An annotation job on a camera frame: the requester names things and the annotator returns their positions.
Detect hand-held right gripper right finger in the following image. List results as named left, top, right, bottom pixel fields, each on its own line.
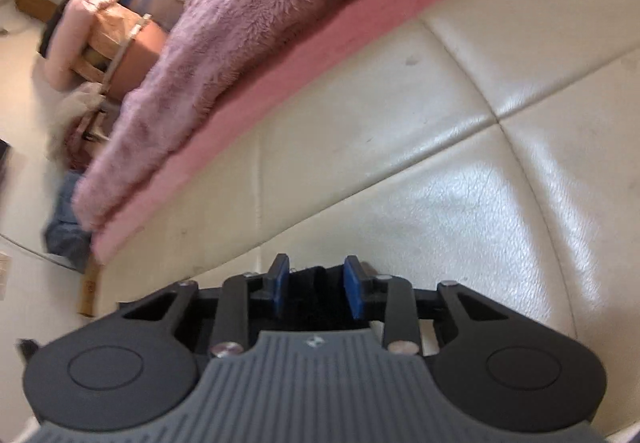
left=342, top=254, right=512, bottom=357

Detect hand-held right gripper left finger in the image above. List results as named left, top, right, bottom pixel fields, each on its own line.
left=118, top=253, right=292, bottom=359

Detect black pants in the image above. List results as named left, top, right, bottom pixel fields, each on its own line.
left=280, top=264, right=371, bottom=330

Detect cardboard box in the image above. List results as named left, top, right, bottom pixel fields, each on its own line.
left=76, top=261, right=102, bottom=318

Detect pink bed sheet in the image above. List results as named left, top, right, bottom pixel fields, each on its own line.
left=92, top=0, right=566, bottom=266

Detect blue plastic bag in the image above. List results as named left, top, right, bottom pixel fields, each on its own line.
left=43, top=172, right=94, bottom=272

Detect fluffy pink blanket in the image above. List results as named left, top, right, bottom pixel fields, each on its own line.
left=73, top=0, right=616, bottom=230

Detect white plastic bag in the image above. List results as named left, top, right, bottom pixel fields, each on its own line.
left=45, top=83, right=104, bottom=164

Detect pink rolled pillow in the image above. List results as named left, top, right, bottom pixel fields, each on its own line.
left=42, top=0, right=129, bottom=91

